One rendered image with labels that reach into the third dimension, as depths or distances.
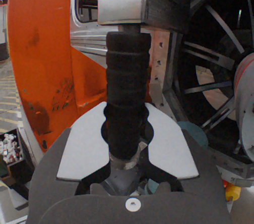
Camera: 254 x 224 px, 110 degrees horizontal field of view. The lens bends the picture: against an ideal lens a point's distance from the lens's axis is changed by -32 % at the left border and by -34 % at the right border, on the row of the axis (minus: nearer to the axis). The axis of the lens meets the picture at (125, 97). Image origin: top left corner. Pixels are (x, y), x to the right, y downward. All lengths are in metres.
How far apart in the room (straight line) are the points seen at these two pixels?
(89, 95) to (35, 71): 0.21
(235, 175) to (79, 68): 0.55
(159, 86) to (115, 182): 0.39
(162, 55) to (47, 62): 0.28
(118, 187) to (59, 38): 0.53
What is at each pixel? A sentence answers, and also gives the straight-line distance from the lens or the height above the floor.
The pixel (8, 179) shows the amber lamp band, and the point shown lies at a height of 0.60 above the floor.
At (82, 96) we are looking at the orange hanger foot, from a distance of 0.45.
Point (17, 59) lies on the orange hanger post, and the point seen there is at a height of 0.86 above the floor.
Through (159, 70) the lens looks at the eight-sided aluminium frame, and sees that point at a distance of 0.33.
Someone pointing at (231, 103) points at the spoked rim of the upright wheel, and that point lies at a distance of 0.42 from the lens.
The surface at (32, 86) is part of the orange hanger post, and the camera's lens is 0.35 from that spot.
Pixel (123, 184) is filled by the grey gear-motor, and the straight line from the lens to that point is 0.54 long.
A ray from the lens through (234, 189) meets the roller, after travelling 0.52.
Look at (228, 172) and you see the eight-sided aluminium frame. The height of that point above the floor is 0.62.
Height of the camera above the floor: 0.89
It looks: 28 degrees down
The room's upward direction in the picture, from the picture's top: 3 degrees clockwise
